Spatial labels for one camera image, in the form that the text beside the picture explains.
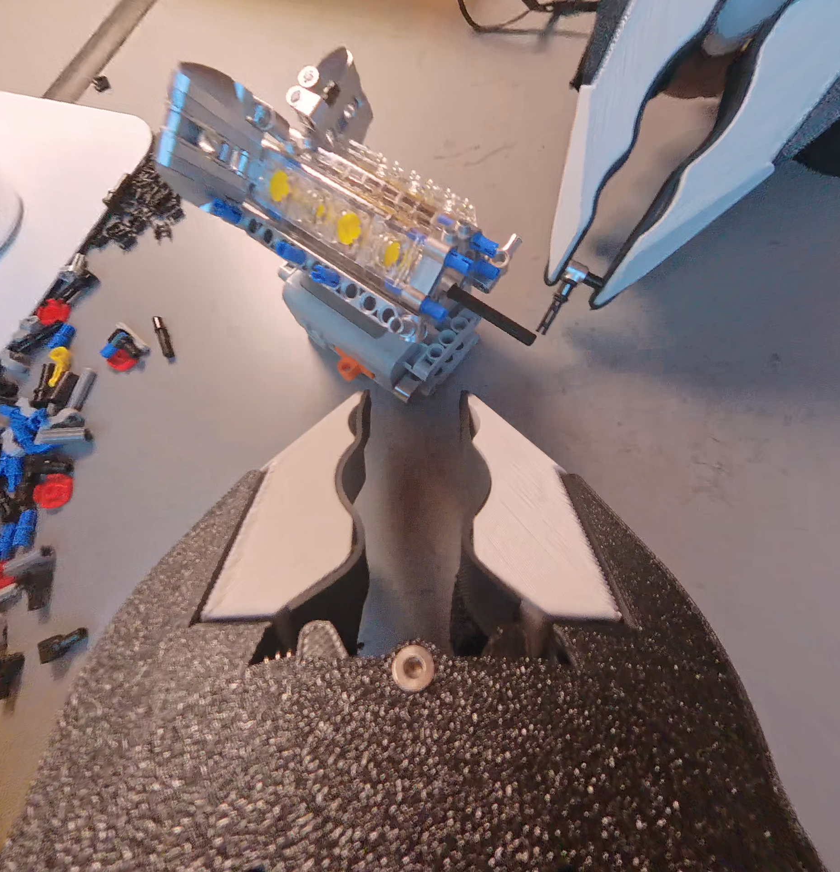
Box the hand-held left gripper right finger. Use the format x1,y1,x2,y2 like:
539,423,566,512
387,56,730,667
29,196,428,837
455,393,625,644

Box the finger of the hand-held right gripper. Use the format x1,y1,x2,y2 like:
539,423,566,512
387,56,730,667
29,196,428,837
591,0,840,309
546,0,729,287

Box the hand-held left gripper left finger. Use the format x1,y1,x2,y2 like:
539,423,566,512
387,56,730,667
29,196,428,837
200,393,373,628

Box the black long connector pin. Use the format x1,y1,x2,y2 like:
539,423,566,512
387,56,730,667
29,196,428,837
536,284,579,337

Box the toy engine model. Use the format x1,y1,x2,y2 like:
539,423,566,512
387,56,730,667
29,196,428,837
155,48,541,399

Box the scattered small coloured parts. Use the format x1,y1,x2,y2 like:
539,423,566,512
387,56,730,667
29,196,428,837
0,253,176,703

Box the pile of small black parts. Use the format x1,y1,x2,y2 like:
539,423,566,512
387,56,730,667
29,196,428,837
87,157,187,254

